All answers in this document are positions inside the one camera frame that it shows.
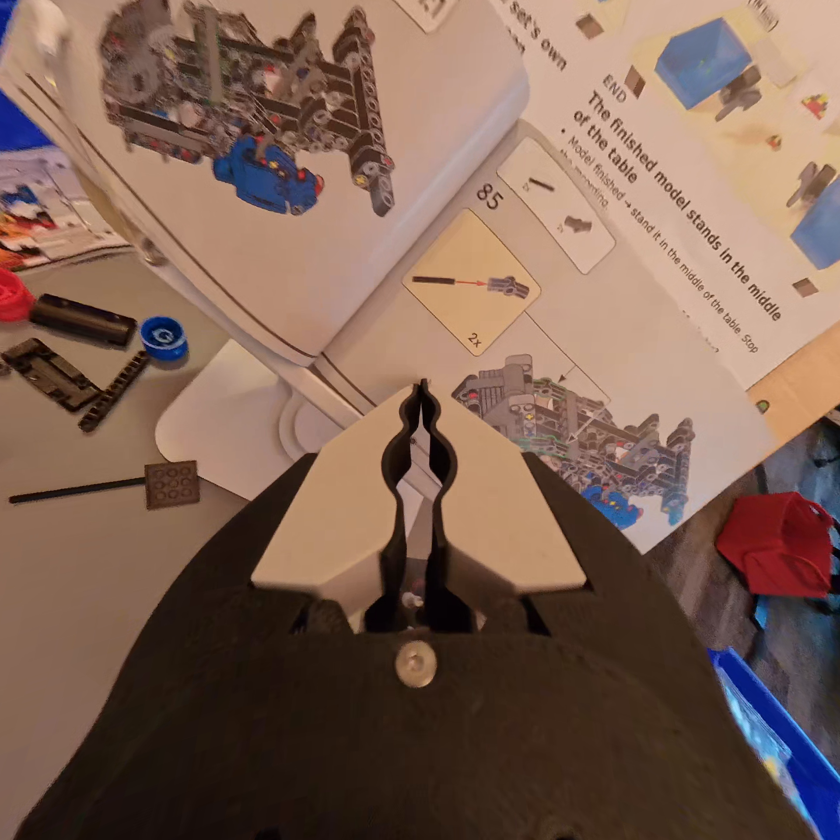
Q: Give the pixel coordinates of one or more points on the black grid plate on axle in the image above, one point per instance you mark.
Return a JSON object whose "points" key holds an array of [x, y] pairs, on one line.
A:
{"points": [[172, 484]]}

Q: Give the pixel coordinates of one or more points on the grey desk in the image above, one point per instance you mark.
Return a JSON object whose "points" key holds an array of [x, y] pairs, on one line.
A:
{"points": [[98, 590]]}

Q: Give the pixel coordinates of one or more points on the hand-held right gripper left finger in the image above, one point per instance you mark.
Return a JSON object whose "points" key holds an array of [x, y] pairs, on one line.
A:
{"points": [[328, 525]]}

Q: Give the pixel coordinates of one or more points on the blue storage bin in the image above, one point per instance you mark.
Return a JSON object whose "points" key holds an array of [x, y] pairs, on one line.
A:
{"points": [[19, 124], [807, 774]]}

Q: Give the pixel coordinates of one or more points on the blue wheel rim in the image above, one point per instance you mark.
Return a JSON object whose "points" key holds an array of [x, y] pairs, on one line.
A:
{"points": [[164, 338]]}

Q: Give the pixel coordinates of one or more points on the printed sticker sheet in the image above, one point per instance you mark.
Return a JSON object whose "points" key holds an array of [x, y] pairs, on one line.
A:
{"points": [[39, 223]]}

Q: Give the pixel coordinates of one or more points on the long black beam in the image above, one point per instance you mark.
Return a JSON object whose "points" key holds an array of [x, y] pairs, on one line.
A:
{"points": [[115, 390]]}

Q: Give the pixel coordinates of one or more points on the printed task instruction sheet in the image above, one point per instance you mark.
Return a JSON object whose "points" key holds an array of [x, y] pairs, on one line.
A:
{"points": [[689, 164]]}

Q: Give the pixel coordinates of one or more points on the black beam frame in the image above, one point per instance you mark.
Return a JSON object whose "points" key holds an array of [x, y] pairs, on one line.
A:
{"points": [[52, 374]]}

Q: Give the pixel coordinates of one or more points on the white book stand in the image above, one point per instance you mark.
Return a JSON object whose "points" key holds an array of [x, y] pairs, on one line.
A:
{"points": [[216, 420]]}

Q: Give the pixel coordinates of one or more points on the instruction booklet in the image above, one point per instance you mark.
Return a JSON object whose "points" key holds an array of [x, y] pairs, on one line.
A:
{"points": [[295, 262]]}

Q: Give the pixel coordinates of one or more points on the red wheel rim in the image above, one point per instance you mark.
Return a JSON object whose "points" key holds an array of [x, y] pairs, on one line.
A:
{"points": [[13, 298]]}

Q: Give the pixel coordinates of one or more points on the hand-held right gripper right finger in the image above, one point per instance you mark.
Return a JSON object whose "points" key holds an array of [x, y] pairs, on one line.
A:
{"points": [[512, 525]]}

